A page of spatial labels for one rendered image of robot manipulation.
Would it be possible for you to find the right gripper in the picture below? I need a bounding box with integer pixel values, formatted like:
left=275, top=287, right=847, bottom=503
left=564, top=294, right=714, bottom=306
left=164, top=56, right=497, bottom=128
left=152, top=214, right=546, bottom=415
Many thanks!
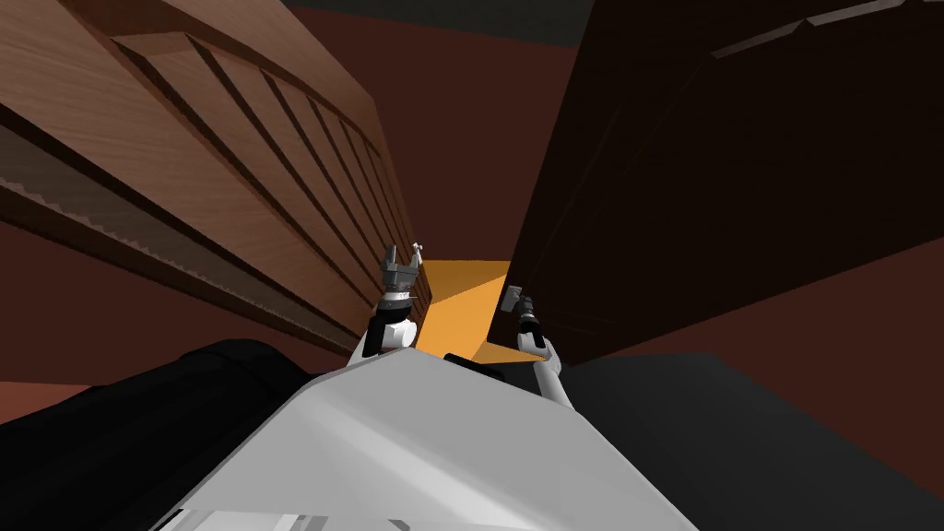
left=501, top=284, right=537, bottom=321

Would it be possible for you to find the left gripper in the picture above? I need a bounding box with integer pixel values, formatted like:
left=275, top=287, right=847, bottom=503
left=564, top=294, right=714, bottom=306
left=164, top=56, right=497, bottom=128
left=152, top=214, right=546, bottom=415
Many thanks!
left=380, top=242, right=425, bottom=300

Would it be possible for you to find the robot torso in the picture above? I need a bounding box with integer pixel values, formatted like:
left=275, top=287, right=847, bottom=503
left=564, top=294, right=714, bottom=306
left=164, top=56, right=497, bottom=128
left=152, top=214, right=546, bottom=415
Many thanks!
left=149, top=346, right=702, bottom=531

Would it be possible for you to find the dark brown wooden cupboard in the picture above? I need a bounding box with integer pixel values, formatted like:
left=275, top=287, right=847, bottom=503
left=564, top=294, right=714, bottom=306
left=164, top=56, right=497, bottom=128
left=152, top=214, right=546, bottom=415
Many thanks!
left=486, top=0, right=944, bottom=367

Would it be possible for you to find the brown wooden slatted cabinet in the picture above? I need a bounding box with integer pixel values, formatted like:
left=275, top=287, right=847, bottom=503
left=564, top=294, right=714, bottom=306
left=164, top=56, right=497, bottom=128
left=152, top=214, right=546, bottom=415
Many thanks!
left=0, top=0, right=433, bottom=360

